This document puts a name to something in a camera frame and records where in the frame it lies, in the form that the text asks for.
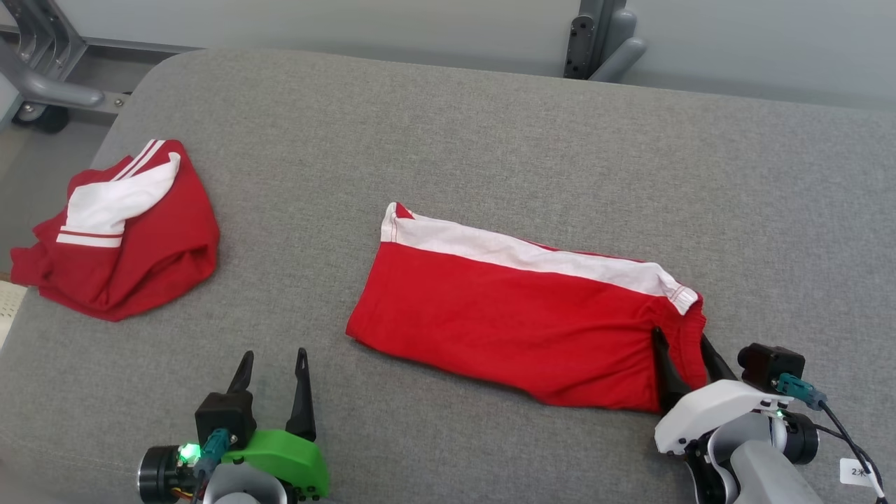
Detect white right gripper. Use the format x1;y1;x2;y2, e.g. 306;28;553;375
651;327;795;456

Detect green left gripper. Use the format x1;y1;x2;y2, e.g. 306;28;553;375
224;348;331;499

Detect red basketball jersey white sleeves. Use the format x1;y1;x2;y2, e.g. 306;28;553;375
10;139;221;323

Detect red shorts with white stripe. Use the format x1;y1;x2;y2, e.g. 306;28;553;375
346;202;706;414

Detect white perforated panel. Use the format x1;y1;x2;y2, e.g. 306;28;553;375
0;281;27;349

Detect grey caster leg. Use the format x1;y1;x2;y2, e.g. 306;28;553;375
0;0;130;135

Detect teal left cable connector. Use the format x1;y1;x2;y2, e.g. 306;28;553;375
192;428;233;480

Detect teal cable connector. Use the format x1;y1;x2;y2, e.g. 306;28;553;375
192;428;233;480
776;372;828;412

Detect teal right cable connector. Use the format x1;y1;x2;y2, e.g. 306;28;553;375
776;372;828;412

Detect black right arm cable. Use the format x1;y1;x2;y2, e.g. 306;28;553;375
815;402;888;504

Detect white tag right cable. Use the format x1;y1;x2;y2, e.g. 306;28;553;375
839;458;879;487

